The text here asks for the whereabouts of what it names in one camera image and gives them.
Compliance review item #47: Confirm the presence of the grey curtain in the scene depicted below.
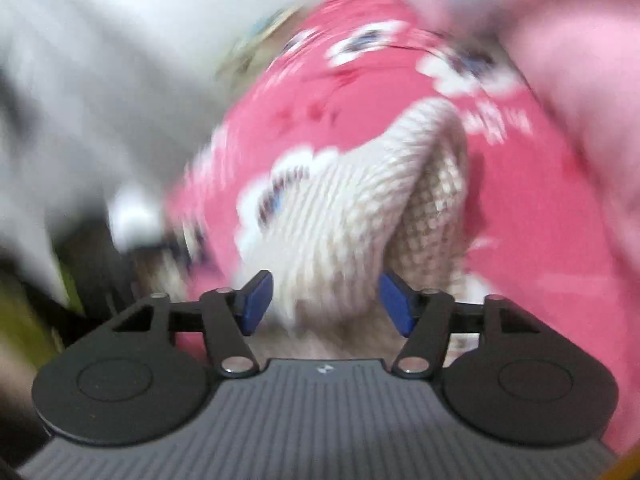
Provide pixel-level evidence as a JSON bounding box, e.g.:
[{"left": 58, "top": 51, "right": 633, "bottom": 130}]
[{"left": 0, "top": 0, "right": 241, "bottom": 306}]

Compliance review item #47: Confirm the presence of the pink grey patchwork quilt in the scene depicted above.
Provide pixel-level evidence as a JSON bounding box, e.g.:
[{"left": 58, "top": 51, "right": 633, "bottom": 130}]
[{"left": 400, "top": 0, "right": 640, "bottom": 241}]

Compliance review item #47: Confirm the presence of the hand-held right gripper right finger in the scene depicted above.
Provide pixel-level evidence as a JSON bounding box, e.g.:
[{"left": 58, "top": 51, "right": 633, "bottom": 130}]
[{"left": 377, "top": 272, "right": 543, "bottom": 380}]

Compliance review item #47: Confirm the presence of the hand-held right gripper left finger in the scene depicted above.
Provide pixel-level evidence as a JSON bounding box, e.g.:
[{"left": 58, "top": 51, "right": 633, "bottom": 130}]
[{"left": 112, "top": 270, "right": 275, "bottom": 378}]

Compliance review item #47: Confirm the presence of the beige white houndstooth coat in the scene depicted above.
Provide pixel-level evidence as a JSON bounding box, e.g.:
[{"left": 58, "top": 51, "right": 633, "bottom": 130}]
[{"left": 240, "top": 97, "right": 471, "bottom": 361}]

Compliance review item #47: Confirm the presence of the pink floral blanket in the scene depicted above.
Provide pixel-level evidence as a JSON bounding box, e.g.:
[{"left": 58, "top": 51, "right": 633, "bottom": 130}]
[{"left": 160, "top": 0, "right": 640, "bottom": 461}]

